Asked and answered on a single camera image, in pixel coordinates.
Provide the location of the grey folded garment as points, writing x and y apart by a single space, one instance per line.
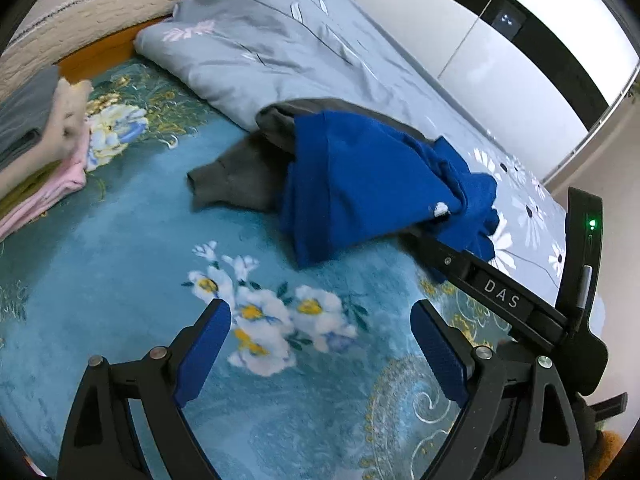
25 115

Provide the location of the pink folded garment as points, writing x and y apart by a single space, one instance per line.
65 180

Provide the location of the orange wooden bed frame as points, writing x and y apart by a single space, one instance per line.
100 55

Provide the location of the dark grey fleece pants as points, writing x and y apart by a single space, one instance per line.
235 180

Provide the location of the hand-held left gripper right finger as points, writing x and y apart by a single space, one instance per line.
440 355

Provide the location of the blue sweatshirt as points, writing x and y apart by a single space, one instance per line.
350 175

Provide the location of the beige folded garment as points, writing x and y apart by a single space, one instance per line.
60 130

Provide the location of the teal floral blanket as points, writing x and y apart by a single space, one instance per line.
125 260

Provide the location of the beige patterned headboard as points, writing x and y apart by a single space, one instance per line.
75 15

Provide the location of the grey-blue floral quilt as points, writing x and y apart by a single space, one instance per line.
260 45

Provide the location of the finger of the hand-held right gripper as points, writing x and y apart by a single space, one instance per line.
440 260

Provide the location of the white wardrobe with black strip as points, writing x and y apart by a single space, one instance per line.
500 85

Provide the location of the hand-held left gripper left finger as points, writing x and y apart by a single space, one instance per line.
202 355

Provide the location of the olive folded garment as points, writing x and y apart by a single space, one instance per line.
15 200

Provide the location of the dark wardrobe control panel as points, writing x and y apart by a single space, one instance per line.
507 19

